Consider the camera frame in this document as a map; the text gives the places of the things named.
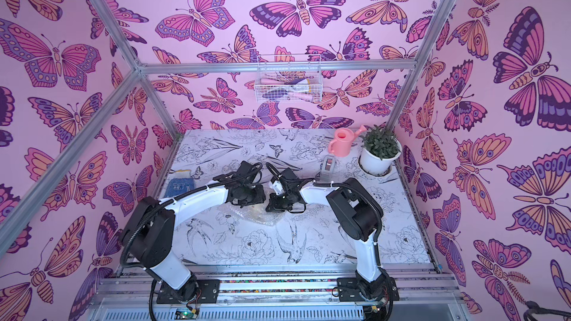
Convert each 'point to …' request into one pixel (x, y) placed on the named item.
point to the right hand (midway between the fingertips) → (267, 207)
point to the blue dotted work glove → (178, 186)
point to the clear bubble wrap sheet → (257, 212)
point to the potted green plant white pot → (380, 148)
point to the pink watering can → (341, 146)
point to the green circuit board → (184, 313)
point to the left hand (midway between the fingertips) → (266, 196)
